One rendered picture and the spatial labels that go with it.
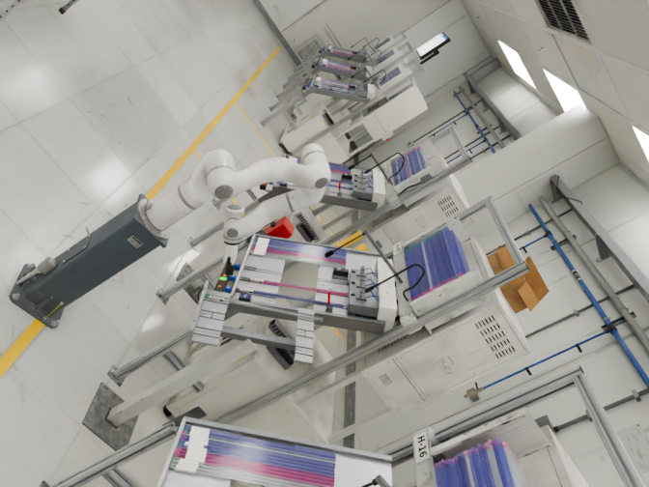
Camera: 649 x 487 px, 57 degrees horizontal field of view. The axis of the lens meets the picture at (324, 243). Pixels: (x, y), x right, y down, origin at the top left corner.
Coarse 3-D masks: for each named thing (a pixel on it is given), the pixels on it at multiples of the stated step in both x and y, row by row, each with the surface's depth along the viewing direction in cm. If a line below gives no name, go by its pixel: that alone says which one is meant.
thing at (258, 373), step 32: (256, 320) 316; (288, 320) 335; (192, 352) 333; (256, 352) 285; (288, 352) 315; (320, 352) 351; (224, 384) 288; (256, 384) 287; (320, 384) 329; (256, 416) 296; (288, 416) 295; (320, 416) 308
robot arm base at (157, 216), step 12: (168, 192) 244; (144, 204) 248; (156, 204) 244; (168, 204) 241; (180, 204) 240; (144, 216) 241; (156, 216) 243; (168, 216) 243; (180, 216) 244; (156, 228) 246; (168, 228) 255
